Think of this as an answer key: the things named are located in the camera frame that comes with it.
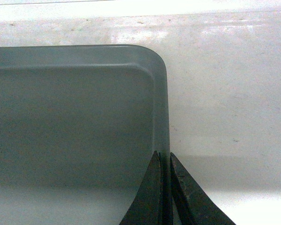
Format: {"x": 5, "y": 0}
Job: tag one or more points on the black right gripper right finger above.
{"x": 193, "y": 205}

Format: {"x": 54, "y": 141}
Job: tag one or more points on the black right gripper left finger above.
{"x": 147, "y": 206}

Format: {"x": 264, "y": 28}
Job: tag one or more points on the grey rectangular serving tray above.
{"x": 78, "y": 128}

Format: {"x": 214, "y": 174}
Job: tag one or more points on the white top store shelf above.
{"x": 223, "y": 60}

